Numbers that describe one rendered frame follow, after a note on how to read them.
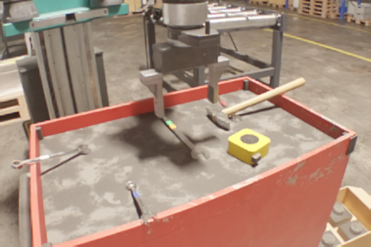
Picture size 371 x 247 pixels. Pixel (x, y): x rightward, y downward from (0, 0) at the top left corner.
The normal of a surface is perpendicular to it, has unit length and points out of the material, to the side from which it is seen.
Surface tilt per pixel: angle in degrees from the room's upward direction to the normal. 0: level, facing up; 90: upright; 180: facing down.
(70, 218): 0
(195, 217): 90
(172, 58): 92
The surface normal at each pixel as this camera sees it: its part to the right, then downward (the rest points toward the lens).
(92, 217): -0.04, -0.90
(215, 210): 0.44, 0.37
